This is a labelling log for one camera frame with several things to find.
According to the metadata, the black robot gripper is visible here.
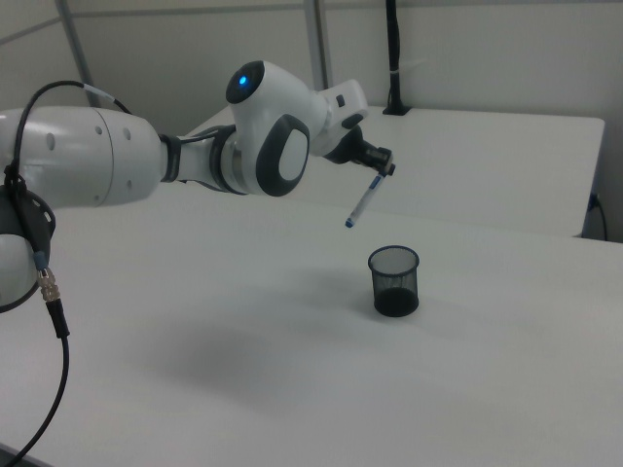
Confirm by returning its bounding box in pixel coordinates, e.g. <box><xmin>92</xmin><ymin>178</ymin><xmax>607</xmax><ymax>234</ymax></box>
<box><xmin>323</xmin><ymin>124</ymin><xmax>398</xmax><ymax>178</ymax></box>

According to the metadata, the blue and white marker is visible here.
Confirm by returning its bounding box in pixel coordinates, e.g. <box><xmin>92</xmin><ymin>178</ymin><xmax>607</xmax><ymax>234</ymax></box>
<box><xmin>344</xmin><ymin>173</ymin><xmax>386</xmax><ymax>230</ymax></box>

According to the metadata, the black pole with white tie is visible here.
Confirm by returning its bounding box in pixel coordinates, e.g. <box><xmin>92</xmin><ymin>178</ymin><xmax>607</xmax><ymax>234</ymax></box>
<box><xmin>382</xmin><ymin>0</ymin><xmax>413</xmax><ymax>117</ymax></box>

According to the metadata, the black wire mesh pen cup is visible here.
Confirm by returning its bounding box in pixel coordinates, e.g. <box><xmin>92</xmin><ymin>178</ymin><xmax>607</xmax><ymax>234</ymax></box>
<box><xmin>367</xmin><ymin>244</ymin><xmax>421</xmax><ymax>318</ymax></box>

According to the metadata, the grey aluminium partition post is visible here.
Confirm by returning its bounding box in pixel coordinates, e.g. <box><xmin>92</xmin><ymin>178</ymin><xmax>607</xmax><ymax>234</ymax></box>
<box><xmin>52</xmin><ymin>0</ymin><xmax>101</xmax><ymax>111</ymax></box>
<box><xmin>305</xmin><ymin>0</ymin><xmax>335</xmax><ymax>92</ymax></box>

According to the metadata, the black cable with blue plug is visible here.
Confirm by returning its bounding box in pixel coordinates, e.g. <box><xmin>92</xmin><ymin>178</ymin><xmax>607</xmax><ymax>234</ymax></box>
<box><xmin>587</xmin><ymin>193</ymin><xmax>610</xmax><ymax>241</ymax></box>

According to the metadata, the black arm cable with connector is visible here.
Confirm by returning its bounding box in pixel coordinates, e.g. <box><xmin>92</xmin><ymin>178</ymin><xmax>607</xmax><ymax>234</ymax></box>
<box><xmin>0</xmin><ymin>80</ymin><xmax>135</xmax><ymax>467</ymax></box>

